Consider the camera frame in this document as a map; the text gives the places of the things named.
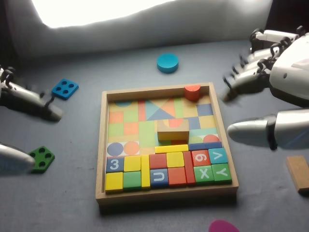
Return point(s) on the red half-cylinder block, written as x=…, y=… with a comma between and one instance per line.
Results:
x=192, y=94

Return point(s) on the brown wooden plank block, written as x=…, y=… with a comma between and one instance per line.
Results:
x=299, y=174

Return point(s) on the natural wooden arch block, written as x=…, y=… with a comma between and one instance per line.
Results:
x=172, y=135

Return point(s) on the blue long bar block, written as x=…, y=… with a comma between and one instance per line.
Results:
x=205, y=146

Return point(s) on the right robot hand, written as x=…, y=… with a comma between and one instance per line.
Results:
x=289, y=72

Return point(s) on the blue round disc block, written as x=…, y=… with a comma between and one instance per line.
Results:
x=167, y=62

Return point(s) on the blue square four-hole block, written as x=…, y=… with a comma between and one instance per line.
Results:
x=59, y=91

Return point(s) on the green pentagon holed block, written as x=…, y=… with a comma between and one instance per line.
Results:
x=36, y=158

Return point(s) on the grey table cloth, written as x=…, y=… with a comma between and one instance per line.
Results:
x=72, y=205

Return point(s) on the wooden tray with printed floor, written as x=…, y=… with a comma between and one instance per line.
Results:
x=144, y=131

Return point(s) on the pink round disc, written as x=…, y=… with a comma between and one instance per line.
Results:
x=223, y=227

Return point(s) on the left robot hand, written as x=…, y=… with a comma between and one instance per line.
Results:
x=29, y=101

